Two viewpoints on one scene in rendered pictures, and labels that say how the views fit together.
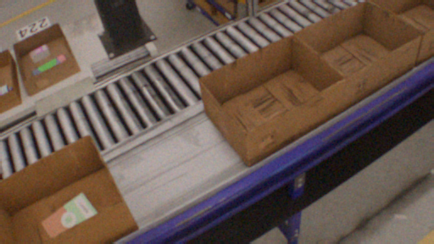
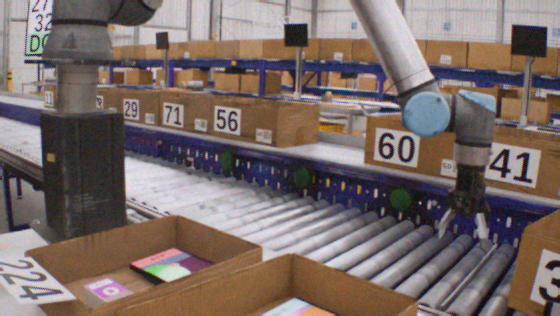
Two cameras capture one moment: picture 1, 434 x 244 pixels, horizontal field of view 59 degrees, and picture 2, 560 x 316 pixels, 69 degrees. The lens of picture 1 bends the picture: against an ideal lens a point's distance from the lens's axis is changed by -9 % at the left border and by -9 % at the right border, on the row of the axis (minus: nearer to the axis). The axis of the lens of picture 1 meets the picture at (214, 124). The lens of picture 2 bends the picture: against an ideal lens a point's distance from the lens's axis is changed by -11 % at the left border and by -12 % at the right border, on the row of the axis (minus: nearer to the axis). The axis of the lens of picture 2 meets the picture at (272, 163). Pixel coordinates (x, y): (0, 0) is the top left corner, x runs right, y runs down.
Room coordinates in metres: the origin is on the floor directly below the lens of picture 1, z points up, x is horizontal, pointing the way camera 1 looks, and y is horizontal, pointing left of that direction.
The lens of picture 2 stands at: (1.89, 1.60, 1.19)
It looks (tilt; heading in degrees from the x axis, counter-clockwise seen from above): 11 degrees down; 242
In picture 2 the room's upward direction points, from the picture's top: 2 degrees clockwise
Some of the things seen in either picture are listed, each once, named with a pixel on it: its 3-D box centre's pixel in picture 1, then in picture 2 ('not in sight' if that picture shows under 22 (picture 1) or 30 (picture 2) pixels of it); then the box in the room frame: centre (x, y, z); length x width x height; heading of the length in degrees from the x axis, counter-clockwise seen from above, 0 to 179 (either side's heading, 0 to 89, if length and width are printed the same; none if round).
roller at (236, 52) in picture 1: (246, 60); (157, 182); (1.45, -0.20, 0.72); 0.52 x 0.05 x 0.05; 21
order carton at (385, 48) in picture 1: (356, 51); (206, 113); (1.11, -0.57, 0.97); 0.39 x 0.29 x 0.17; 111
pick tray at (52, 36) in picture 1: (45, 57); (143, 274); (1.73, 0.79, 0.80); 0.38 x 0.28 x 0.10; 21
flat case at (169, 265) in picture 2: (51, 69); (182, 270); (1.63, 0.75, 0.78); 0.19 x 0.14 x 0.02; 116
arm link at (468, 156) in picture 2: not in sight; (473, 155); (1.00, 0.94, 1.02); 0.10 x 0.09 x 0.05; 112
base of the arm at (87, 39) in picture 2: not in sight; (78, 40); (1.80, 0.36, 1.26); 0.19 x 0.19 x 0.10
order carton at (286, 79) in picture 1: (272, 96); (264, 121); (0.96, -0.21, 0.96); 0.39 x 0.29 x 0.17; 111
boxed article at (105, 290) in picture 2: (40, 53); (111, 301); (1.80, 0.84, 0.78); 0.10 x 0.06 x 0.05; 114
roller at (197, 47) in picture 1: (221, 72); (177, 189); (1.40, -0.08, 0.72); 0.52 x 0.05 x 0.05; 21
